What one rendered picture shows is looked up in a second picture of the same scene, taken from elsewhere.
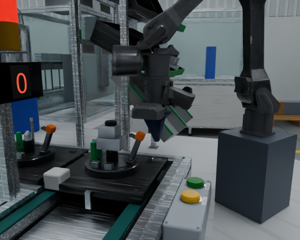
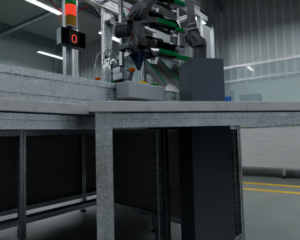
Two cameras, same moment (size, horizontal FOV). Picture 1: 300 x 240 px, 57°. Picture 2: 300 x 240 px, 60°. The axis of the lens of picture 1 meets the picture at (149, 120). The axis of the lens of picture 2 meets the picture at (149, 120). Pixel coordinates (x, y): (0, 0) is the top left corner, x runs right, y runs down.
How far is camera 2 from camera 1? 0.81 m
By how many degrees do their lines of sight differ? 29
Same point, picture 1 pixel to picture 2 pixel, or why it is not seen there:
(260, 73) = (192, 25)
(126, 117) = (143, 79)
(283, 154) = (208, 67)
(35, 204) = not seen: hidden behind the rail
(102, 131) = (115, 70)
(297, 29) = not seen: outside the picture
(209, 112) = not seen: outside the picture
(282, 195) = (214, 97)
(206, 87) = (297, 128)
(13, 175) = not seen: hidden behind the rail
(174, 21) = (142, 6)
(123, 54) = (119, 25)
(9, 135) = (69, 64)
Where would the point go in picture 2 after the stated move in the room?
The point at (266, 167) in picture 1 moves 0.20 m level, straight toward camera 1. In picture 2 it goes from (191, 71) to (152, 63)
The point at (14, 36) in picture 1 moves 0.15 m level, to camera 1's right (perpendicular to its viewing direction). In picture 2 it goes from (72, 20) to (100, 12)
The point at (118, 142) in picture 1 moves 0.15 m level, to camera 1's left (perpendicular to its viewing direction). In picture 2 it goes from (121, 74) to (94, 77)
